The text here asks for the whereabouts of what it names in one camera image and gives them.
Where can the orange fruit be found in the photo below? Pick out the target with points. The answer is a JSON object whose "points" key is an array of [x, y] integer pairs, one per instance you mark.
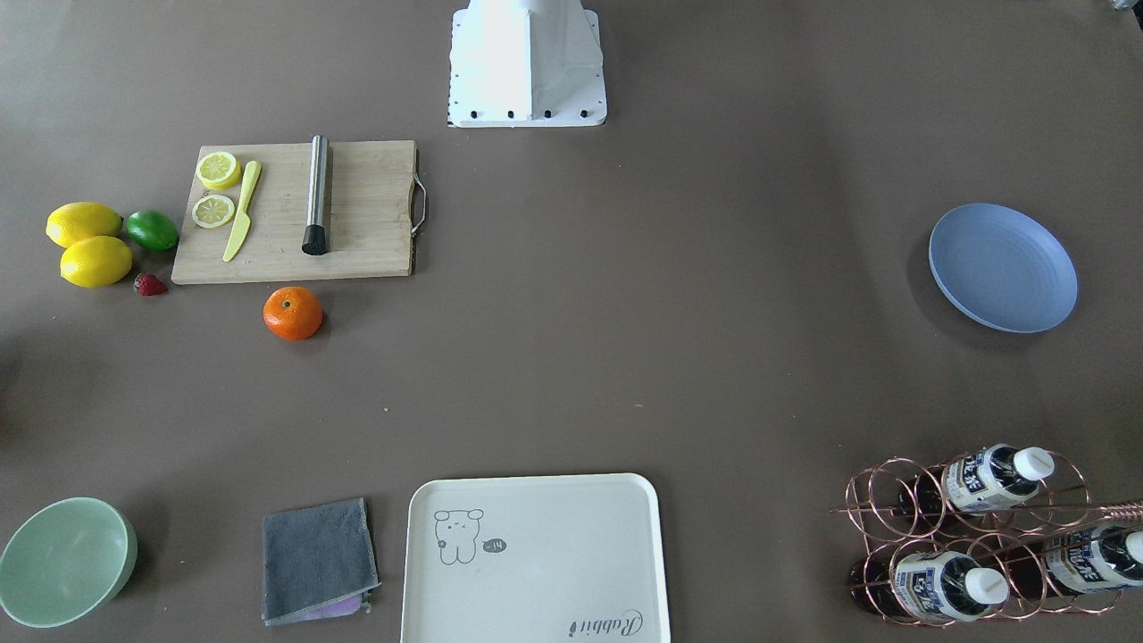
{"points": [[293, 314]]}

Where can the blue round plate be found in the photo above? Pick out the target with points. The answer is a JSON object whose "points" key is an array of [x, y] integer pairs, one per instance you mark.
{"points": [[1002, 269]]}

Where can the wooden cutting board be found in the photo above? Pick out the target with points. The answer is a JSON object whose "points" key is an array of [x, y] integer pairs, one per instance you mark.
{"points": [[369, 220]]}

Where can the cream rabbit tray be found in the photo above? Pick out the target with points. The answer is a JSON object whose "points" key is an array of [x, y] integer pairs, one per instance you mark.
{"points": [[564, 558]]}

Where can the steel muddler black tip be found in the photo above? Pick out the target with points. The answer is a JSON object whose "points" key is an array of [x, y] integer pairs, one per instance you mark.
{"points": [[315, 240]]}

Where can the grey folded cloth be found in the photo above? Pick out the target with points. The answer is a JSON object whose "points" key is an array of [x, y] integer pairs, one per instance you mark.
{"points": [[318, 563]]}

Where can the yellow plastic knife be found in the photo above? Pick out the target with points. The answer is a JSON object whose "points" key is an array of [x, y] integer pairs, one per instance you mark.
{"points": [[242, 223]]}

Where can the lemon half upper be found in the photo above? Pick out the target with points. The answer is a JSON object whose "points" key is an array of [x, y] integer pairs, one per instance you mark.
{"points": [[212, 211]]}

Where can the lemon half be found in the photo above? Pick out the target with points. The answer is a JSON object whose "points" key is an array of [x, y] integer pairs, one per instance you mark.
{"points": [[212, 211], [219, 170]]}

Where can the lemon half lower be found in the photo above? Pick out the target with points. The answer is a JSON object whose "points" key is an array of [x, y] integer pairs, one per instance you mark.
{"points": [[219, 170]]}

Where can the red strawberry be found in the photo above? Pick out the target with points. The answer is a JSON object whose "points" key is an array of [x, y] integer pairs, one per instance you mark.
{"points": [[147, 284]]}

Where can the green lime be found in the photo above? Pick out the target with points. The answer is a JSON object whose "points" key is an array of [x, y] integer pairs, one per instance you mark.
{"points": [[152, 230]]}

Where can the tea bottle front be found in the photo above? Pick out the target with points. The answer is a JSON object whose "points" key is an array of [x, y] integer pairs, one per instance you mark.
{"points": [[928, 588]]}

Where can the tea bottle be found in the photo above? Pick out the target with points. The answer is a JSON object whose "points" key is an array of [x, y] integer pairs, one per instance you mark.
{"points": [[928, 588], [1106, 557]]}

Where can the tea bottle corner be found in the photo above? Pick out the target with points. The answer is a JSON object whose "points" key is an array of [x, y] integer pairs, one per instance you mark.
{"points": [[994, 478]]}

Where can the yellow lemon near strawberry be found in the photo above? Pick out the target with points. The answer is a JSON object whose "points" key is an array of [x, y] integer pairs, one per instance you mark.
{"points": [[96, 262]]}

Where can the yellow lemon far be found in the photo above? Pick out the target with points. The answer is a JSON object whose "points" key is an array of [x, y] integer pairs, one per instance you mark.
{"points": [[73, 222]]}

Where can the green bowl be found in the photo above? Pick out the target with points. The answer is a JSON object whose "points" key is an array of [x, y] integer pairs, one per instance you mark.
{"points": [[65, 561]]}

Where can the tea bottle middle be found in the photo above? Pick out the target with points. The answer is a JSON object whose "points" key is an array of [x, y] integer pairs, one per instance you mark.
{"points": [[1106, 557]]}

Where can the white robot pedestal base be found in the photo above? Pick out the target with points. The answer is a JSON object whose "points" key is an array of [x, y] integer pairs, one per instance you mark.
{"points": [[526, 64]]}

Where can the copper wire bottle rack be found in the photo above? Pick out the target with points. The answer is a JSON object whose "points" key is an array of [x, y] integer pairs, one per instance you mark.
{"points": [[1063, 503]]}

